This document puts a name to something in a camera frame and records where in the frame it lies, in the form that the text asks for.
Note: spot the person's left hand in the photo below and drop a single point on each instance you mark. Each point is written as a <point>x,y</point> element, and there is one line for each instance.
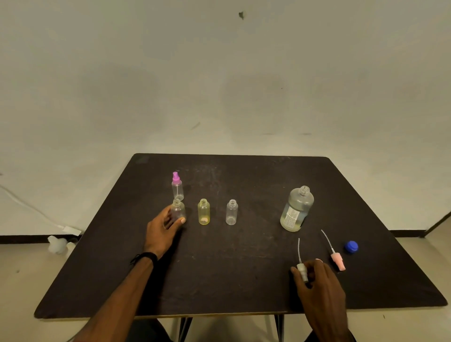
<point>158,236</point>

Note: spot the person's right hand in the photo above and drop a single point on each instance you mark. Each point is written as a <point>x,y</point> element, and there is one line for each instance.
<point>324,303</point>

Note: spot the small purple-tinted bottle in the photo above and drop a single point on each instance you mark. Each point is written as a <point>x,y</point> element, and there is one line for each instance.
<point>179,210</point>

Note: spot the white spray cap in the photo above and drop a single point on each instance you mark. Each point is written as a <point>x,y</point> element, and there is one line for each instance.
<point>302,271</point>

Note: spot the pink spray cap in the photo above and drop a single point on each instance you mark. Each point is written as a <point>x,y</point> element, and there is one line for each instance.
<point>338,260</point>

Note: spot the small clear bottle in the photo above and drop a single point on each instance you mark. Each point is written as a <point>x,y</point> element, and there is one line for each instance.
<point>231,213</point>
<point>178,192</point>

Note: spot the small yellow bottle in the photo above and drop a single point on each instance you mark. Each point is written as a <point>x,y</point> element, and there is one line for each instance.
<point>204,213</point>

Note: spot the blue bottle cap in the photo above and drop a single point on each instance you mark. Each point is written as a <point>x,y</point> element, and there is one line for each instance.
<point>351,247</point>

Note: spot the large clear plastic bottle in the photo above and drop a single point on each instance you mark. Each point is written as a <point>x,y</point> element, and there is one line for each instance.
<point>296,211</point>

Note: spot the person's left forearm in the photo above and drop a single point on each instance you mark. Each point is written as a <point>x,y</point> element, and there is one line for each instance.
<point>116,303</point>

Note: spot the black wristband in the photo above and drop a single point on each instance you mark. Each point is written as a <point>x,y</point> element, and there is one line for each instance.
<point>148,256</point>

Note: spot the black table leg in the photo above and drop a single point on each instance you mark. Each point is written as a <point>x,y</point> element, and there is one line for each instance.
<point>185,329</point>
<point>280,327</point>

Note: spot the white plastic floor object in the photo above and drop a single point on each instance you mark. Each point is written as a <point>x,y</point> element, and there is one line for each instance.
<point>58,245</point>

